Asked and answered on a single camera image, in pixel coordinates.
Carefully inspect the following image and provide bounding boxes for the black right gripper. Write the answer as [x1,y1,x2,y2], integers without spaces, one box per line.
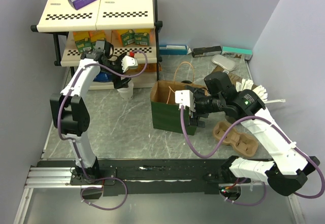
[185,87,224,127]

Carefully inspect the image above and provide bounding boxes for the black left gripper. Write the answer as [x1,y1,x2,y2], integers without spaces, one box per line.
[102,53,132,88]

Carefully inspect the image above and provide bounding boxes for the white paper coffee cup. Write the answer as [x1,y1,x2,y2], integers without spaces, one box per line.
[117,80,134,101]

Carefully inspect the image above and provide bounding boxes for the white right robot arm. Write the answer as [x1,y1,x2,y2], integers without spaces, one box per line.
[186,72,324,199]

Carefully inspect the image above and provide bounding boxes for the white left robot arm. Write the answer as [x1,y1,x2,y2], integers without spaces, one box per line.
[50,40,138,184]

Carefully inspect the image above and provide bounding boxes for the brown kraft coffee pouch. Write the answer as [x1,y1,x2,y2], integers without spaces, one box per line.
[212,66,250,85]

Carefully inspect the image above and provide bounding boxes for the blue snack bag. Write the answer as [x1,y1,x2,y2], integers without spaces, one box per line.
[93,72,113,83]

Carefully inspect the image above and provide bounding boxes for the metal straw holder cup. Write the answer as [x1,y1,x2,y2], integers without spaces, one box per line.
[225,115,237,124]

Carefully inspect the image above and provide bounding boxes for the orange snack bag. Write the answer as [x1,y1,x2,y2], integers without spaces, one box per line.
[135,63,161,72]

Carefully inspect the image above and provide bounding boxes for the white oval pouch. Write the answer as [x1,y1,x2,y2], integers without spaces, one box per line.
[211,54,236,72]

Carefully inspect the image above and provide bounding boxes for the black flat box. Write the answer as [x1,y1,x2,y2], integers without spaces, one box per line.
[191,46,222,57]

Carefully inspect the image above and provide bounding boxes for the teal flat box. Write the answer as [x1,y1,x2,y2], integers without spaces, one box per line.
[221,46,253,60]

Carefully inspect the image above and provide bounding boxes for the green yellow carton far left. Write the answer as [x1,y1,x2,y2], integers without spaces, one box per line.
[73,31,92,54]

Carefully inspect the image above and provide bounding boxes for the blue flat box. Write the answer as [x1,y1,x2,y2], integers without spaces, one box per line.
[159,45,189,55]

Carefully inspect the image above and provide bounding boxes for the brown pulp cup carrier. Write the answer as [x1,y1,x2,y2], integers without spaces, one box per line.
[212,121,258,157]

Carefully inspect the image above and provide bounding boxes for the beige three-tier shelf rack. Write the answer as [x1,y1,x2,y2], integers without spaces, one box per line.
[30,0,163,88]

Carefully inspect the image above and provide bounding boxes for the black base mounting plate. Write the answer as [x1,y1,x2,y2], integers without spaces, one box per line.
[37,156,237,197]

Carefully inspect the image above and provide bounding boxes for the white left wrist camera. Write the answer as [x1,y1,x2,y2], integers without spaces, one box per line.
[119,52,138,73]

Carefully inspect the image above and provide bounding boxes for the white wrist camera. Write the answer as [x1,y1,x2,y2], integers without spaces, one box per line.
[119,52,138,73]
[175,90,196,112]

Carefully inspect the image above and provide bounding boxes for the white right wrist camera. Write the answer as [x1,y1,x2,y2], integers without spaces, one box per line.
[175,90,196,112]

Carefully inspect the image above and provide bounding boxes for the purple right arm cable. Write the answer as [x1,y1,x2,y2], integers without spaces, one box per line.
[179,106,325,206]

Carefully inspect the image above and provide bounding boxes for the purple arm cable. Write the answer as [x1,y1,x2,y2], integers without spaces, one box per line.
[179,106,325,206]
[57,51,148,211]

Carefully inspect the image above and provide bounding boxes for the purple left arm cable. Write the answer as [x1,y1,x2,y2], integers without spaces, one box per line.
[57,51,148,211]

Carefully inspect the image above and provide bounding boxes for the aluminium rail frame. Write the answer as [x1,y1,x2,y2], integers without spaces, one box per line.
[14,164,305,224]

